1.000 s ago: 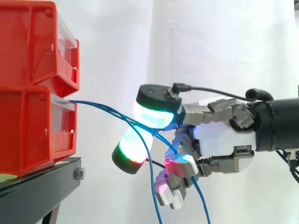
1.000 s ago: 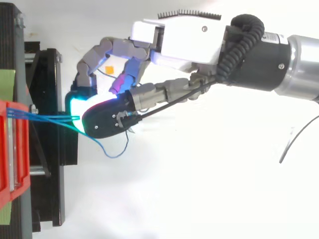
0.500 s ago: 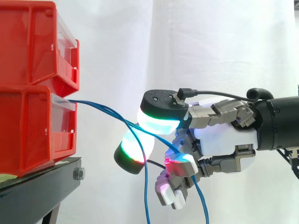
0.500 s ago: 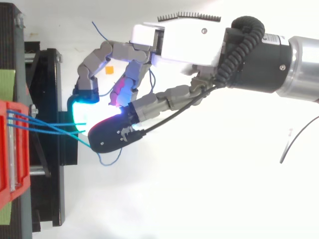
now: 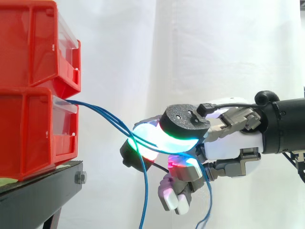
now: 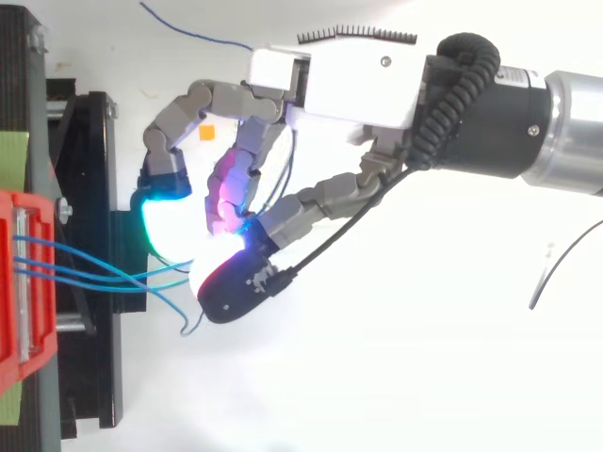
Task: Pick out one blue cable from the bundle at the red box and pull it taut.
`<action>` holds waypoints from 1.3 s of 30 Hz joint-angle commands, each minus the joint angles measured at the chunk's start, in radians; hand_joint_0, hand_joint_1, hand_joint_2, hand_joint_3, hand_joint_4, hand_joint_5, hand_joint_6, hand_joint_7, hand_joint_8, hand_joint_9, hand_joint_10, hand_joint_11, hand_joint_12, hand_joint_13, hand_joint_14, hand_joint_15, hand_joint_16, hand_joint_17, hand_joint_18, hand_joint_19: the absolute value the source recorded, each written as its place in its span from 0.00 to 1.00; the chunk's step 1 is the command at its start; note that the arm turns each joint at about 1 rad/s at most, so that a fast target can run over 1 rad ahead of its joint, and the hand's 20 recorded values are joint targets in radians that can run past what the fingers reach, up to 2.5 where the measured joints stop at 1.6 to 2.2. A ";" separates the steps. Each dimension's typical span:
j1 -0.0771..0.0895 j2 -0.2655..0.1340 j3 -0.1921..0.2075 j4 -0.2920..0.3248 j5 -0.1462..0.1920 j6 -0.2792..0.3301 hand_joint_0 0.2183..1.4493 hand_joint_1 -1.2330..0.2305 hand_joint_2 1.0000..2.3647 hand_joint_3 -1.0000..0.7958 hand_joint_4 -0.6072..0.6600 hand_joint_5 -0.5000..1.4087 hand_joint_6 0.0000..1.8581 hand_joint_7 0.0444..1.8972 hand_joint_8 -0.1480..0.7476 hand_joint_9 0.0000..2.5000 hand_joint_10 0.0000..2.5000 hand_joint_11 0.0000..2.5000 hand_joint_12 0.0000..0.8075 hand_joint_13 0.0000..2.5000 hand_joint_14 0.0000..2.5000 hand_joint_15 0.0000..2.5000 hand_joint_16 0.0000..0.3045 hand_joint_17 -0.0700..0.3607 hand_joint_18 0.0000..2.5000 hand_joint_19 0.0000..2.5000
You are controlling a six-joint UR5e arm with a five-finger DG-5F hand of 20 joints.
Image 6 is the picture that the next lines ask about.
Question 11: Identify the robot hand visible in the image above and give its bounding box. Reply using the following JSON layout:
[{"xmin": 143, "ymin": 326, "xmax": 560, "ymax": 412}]
[{"xmin": 132, "ymin": 23, "xmax": 428, "ymax": 326}]

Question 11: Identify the blue cable bundle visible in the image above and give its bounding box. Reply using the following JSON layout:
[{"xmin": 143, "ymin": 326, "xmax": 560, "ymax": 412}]
[{"xmin": 12, "ymin": 1, "xmax": 297, "ymax": 337}]

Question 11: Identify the black stand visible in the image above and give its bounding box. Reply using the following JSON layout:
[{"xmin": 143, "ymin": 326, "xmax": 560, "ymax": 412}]
[{"xmin": 0, "ymin": 4, "xmax": 149, "ymax": 452}]

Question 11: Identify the red bin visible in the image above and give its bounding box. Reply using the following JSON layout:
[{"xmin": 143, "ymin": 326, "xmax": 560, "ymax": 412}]
[{"xmin": 0, "ymin": 187, "xmax": 59, "ymax": 397}]

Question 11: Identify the black coiled cable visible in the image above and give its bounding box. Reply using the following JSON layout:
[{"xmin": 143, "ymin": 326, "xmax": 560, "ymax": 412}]
[{"xmin": 406, "ymin": 31, "xmax": 501, "ymax": 171}]

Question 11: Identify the thin black cable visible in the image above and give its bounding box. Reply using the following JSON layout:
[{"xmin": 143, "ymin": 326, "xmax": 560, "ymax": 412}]
[
  {"xmin": 269, "ymin": 168, "xmax": 416, "ymax": 297},
  {"xmin": 528, "ymin": 220, "xmax": 603, "ymax": 311}
]

